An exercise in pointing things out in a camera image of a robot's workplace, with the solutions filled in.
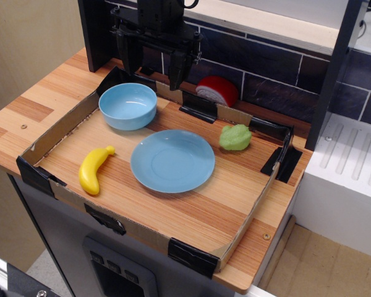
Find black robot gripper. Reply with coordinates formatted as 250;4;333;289
111;1;202;91

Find light blue bowl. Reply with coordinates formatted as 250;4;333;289
98;83;158;131

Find light blue plate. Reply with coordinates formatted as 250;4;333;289
130;129;215;193

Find taped cardboard tray border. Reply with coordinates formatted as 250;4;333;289
17;67;307;288

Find red white toy cheese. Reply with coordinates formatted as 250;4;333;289
195;75;239;107

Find green toy lettuce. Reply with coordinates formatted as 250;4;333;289
219;124;252;151

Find yellow toy banana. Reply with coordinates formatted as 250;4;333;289
79;145;115;196

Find grey toy oven front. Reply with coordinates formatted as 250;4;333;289
82;235;158;297

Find white toy sink unit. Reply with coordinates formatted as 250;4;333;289
292;114;371;256

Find black device lower left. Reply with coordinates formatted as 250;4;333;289
0;263;60;297

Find dark left shelf post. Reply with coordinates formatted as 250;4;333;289
78;0;119;72

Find dark shelf post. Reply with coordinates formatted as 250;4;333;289
305;0;369;151
78;0;119;72

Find dark right shelf post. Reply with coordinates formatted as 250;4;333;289
305;0;369;151

